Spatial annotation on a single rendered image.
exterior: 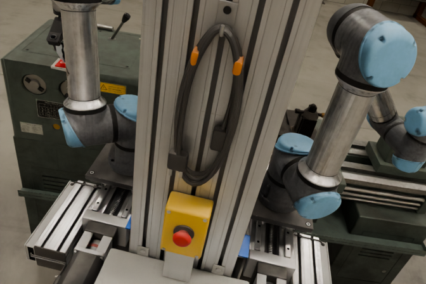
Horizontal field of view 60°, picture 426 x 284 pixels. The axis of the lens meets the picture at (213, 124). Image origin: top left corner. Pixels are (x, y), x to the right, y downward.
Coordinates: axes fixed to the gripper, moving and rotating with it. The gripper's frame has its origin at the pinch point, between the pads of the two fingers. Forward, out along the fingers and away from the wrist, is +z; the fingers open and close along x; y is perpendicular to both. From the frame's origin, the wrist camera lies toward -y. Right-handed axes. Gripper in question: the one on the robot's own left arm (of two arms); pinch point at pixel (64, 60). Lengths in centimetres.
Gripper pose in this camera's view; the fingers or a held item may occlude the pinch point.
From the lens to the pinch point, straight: 160.3
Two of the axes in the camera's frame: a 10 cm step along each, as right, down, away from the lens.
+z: -1.6, 8.0, 5.7
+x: -9.9, -1.6, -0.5
